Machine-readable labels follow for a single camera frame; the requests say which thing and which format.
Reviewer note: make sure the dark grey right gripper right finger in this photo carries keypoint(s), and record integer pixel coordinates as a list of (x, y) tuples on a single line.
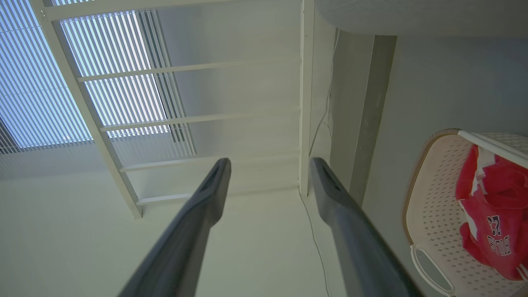
[(354, 247)]

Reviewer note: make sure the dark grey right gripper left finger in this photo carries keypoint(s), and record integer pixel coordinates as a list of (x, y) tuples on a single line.
[(185, 235)]

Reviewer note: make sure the cream perforated plastic laundry basket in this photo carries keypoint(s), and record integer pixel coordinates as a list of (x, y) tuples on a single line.
[(437, 206)]

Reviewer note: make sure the grey skirting board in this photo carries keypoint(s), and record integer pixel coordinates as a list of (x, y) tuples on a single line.
[(363, 115)]

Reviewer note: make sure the red basketball jersey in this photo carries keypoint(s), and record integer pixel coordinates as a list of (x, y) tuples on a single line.
[(495, 198)]

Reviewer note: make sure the white window blinds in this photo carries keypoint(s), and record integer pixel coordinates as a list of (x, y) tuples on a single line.
[(33, 82)]

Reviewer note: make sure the white metal rack frame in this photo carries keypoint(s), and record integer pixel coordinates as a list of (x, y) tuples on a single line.
[(305, 82)]

